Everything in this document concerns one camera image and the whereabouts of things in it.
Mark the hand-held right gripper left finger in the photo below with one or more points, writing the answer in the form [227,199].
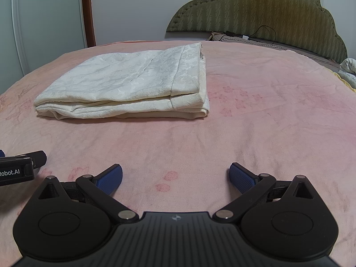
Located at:
[110,179]

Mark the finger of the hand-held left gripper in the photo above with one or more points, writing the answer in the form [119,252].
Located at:
[37,158]
[2,153]

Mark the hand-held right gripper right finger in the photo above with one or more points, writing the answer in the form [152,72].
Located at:
[242,178]

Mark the white pants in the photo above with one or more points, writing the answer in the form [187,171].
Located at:
[125,83]

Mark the pink blanket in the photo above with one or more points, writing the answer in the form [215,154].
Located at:
[250,122]

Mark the grey bed sheet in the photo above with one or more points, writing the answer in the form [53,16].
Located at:
[306,50]

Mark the yellow cloth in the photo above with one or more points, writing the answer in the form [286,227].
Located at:
[346,80]

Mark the brown crumpled cloth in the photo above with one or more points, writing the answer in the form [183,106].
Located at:
[216,36]

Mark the white printed quilt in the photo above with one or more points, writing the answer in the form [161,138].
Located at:
[349,65]

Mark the olive padded headboard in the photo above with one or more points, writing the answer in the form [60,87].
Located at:
[264,5]

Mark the brown wooden door frame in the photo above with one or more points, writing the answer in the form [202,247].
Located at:
[89,14]

